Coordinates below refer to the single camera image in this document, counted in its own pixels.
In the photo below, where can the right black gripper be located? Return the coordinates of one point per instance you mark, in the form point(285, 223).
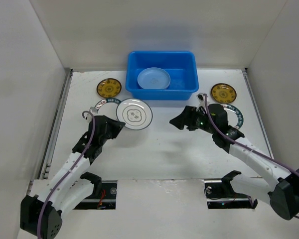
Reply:
point(188, 120)

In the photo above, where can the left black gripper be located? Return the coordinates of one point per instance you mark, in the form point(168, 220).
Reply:
point(117, 127)

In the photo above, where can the green rim plate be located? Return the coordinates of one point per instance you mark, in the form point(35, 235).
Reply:
point(235, 116)
point(102, 102)

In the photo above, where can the white plate with flower emblem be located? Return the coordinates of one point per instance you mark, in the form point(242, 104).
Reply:
point(136, 114)

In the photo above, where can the yellow patterned plate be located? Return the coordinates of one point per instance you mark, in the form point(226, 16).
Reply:
point(223, 93)
point(109, 88)

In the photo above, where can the light blue plate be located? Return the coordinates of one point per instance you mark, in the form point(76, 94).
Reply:
point(154, 79)

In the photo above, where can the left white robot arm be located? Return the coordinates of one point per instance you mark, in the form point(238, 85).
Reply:
point(42, 214)

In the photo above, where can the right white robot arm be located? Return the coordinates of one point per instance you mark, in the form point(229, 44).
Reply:
point(278, 185)

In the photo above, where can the blue plastic bin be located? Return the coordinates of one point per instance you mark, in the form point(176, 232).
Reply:
point(180, 65)

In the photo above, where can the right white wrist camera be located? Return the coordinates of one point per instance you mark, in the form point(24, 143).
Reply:
point(200, 97)

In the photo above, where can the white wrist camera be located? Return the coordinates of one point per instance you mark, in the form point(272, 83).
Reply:
point(200, 97)
point(93, 110)

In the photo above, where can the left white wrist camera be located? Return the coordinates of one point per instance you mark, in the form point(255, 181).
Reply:
point(93, 110)

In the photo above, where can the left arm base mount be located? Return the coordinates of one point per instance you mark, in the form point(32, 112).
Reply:
point(102, 199)

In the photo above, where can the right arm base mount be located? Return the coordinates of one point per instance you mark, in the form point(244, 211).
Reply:
point(218, 198)

